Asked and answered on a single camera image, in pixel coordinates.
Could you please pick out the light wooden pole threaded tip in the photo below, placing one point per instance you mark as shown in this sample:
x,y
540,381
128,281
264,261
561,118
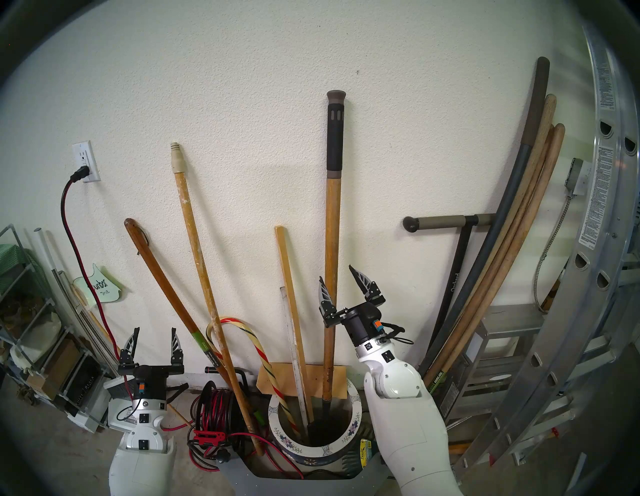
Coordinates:
x,y
192,235

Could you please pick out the grey metal rail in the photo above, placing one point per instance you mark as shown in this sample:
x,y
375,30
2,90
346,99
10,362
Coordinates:
x,y
80,320

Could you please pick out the dark brown wooden pole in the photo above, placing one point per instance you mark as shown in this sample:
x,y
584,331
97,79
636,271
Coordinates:
x,y
160,280

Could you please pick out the white vented appliance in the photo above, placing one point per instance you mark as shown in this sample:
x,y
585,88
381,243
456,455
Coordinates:
x,y
112,387

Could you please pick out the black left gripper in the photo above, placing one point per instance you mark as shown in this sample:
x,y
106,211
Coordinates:
x,y
159,385

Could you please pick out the aluminium extension ladder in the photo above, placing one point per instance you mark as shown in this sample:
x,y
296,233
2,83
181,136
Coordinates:
x,y
600,200

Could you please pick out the light wooden stick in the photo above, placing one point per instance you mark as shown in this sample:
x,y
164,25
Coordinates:
x,y
287,280

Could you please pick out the green paper sign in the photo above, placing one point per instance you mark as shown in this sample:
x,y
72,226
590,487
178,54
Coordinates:
x,y
100,290

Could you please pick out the floral ceramic pot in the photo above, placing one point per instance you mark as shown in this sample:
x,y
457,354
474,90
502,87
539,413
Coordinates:
x,y
300,452

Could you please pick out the white wall outlet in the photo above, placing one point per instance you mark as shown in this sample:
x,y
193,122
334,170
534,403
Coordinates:
x,y
82,152

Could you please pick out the wooden board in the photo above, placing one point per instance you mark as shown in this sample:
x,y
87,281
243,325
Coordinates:
x,y
287,372

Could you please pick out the flexible metal conduit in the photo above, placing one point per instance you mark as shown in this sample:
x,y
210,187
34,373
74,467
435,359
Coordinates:
x,y
555,227

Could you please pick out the yellow green packet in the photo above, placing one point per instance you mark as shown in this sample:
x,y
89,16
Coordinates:
x,y
366,452

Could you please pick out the striped candy cane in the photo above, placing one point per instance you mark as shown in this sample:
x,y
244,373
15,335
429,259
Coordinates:
x,y
266,360

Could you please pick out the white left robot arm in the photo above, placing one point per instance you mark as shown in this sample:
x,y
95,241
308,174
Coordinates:
x,y
142,465

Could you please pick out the wooden tool with black grip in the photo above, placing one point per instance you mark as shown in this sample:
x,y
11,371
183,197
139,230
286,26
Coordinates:
x,y
332,225

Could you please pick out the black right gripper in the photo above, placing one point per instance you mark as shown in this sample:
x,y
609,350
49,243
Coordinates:
x,y
357,322

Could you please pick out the white plastic pipe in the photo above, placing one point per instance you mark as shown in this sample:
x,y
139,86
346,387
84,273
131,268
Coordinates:
x,y
42,245

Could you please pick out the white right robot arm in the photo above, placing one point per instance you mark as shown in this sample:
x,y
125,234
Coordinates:
x,y
410,440

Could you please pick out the grey electrical box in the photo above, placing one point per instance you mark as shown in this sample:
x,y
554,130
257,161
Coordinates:
x,y
575,177

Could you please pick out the grey metal strip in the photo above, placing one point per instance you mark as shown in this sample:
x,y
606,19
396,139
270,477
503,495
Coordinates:
x,y
291,330

